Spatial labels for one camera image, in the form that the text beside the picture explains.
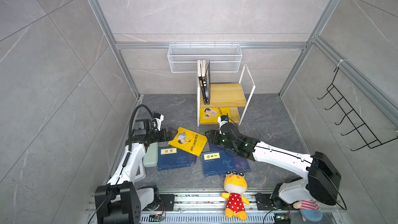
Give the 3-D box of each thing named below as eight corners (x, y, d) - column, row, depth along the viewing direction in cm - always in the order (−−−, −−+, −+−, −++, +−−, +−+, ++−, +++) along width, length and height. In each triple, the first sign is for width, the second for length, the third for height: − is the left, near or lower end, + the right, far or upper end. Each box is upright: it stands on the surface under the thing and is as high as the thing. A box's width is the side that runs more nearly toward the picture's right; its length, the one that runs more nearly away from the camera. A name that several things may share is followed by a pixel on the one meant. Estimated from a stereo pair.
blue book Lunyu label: (155, 169, 85) (154, 168, 83) (159, 148, 94) (158, 146, 92) (196, 169, 86) (196, 168, 84) (197, 148, 94) (197, 146, 92)
